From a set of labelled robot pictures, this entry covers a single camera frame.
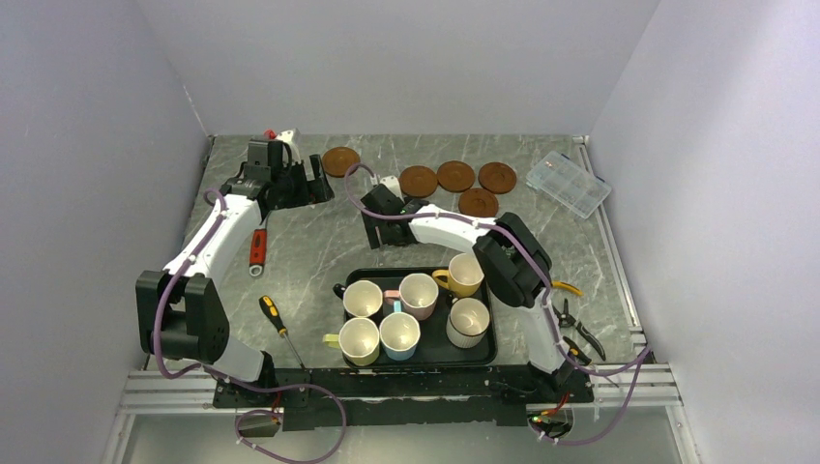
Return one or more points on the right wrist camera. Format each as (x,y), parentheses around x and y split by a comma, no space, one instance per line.
(392,184)

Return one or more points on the white ribbed mug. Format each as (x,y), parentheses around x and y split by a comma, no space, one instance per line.
(468,322)

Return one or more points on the brown wooden coaster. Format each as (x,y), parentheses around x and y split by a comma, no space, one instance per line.
(455,176)
(497,177)
(479,203)
(418,181)
(336,161)

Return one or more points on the clear plastic organizer box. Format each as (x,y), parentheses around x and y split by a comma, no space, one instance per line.
(568,183)

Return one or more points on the yellow handled pliers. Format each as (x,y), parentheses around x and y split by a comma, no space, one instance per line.
(561,285)

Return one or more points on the aluminium frame rail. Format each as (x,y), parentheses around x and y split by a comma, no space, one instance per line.
(631,379)

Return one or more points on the red handled adjustable wrench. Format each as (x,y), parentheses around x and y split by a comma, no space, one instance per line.
(258,249)

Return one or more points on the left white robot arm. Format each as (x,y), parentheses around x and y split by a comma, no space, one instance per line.
(181,318)

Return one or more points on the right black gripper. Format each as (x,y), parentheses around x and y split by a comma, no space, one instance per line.
(371,226)

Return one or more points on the pale yellow mug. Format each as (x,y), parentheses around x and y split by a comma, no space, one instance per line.
(358,340)

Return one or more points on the pink mug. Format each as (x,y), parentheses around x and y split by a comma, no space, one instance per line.
(417,293)

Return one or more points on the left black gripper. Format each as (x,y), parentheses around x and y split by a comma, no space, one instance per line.
(304,196)

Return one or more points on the yellow black screwdriver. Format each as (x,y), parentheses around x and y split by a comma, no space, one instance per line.
(271,312)

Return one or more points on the light blue mug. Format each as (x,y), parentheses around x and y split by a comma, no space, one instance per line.
(400,334)

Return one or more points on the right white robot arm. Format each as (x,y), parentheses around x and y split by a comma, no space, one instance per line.
(516,268)

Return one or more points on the black handled cream mug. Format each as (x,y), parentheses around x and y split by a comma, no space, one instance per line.
(360,299)

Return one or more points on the black plastic tray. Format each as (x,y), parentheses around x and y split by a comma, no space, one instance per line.
(434,348)

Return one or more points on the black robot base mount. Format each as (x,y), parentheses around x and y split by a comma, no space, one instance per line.
(324,397)

